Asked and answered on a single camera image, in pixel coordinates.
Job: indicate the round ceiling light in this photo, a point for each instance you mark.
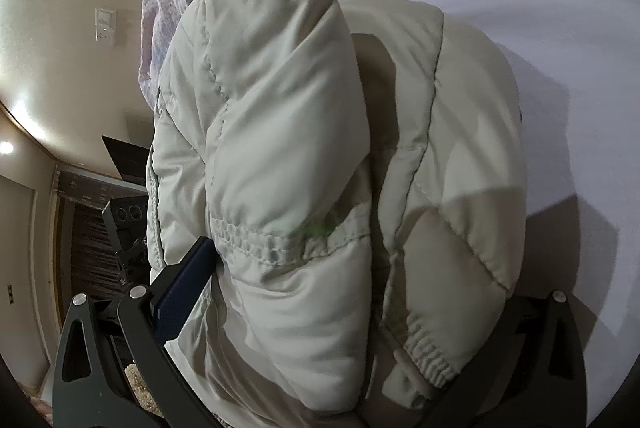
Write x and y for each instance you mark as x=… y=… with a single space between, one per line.
x=6 y=147

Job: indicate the bed with white sheet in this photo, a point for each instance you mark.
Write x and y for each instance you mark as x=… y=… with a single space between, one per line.
x=550 y=33

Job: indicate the pale green puffer jacket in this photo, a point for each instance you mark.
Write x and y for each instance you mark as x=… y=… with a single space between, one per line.
x=280 y=108

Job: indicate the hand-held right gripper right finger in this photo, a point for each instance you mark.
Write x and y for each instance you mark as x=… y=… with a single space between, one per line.
x=510 y=348

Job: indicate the white wall switch plate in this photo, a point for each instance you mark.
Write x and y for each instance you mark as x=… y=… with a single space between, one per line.
x=106 y=26

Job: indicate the beige fluffy rug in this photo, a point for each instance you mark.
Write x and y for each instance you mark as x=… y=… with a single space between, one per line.
x=145 y=390

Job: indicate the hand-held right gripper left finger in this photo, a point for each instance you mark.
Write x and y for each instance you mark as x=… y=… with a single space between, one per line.
x=182 y=288

